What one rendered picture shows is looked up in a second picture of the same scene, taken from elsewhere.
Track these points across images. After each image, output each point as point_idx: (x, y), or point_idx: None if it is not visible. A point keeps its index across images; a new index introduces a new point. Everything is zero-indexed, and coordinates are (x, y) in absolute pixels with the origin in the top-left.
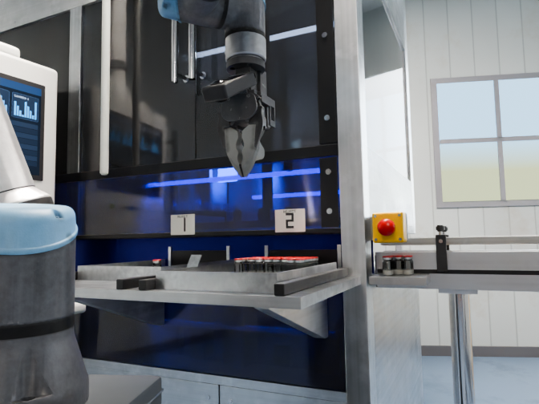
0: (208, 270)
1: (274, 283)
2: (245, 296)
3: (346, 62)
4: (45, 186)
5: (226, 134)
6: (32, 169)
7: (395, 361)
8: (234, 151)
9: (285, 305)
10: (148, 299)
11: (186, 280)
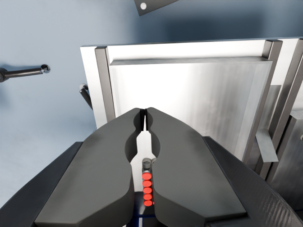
0: (242, 144)
1: (113, 63)
2: (138, 44)
3: None
4: None
5: (219, 183)
6: None
7: None
8: (164, 132)
9: (97, 44)
10: (256, 38)
11: (223, 60)
